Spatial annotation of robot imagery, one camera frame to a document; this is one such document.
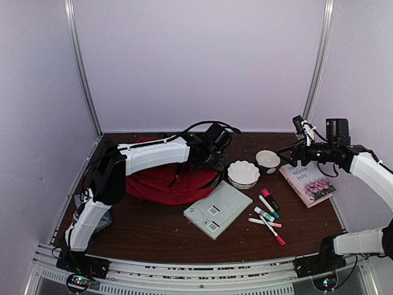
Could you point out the right aluminium corner post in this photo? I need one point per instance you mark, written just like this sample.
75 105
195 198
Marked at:
321 58

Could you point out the white pen pink cap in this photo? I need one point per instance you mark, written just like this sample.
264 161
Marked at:
259 221

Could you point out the white pen red cap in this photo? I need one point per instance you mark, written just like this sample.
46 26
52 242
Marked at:
276 235

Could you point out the paperback book with pink flowers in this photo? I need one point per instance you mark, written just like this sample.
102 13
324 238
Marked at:
308 182

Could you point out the white scalloped bowl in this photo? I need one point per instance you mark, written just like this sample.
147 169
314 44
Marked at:
243 174

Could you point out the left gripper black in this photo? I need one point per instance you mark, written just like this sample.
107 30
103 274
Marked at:
220 165

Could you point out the red backpack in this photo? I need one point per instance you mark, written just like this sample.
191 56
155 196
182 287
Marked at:
161 171

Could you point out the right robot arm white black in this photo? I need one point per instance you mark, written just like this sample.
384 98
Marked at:
336 148

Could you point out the grey notebook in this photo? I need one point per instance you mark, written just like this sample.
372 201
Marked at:
218 210

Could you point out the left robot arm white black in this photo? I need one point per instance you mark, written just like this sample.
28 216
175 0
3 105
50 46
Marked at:
106 188

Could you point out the aluminium corner post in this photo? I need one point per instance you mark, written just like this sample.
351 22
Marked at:
72 25
321 58

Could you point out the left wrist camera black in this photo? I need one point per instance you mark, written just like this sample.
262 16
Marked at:
216 137

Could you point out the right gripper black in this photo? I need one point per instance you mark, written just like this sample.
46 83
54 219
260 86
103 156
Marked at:
301 149

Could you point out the left aluminium corner post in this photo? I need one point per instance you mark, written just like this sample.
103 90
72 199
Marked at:
72 25

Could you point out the grey pencil pouch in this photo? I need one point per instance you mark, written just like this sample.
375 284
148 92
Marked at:
103 223

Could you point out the dark blue dotted bowl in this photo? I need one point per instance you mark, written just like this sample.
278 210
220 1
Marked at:
267 162

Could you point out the white black marker teal cap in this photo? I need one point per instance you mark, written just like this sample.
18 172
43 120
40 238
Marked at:
269 207

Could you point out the pink highlighter marker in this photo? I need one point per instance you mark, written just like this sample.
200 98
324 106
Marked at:
270 200

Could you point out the aluminium front rail frame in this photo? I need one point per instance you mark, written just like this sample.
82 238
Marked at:
277 276

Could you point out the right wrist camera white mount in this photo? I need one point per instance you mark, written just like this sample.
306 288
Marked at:
304 130

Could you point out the white green glue stick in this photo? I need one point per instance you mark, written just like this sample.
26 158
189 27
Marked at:
263 214

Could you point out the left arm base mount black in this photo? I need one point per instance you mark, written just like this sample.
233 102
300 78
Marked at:
80 263

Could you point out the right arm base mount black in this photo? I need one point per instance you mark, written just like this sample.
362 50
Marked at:
317 264

